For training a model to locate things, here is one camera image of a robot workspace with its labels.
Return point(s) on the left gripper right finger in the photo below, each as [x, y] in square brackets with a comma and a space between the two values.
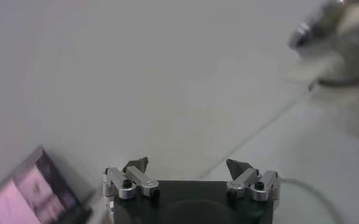
[243, 181]

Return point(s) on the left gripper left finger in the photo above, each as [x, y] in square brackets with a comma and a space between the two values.
[142, 182]

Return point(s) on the round glass pot lid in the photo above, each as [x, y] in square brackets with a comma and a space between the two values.
[301, 210]

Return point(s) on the perforated steel steamer basket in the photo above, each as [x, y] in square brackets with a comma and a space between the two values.
[319, 36]

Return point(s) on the black laptop with pink screen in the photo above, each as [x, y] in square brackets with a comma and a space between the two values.
[36, 194]

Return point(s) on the cream electric cooking pot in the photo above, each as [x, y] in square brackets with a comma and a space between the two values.
[350, 112]

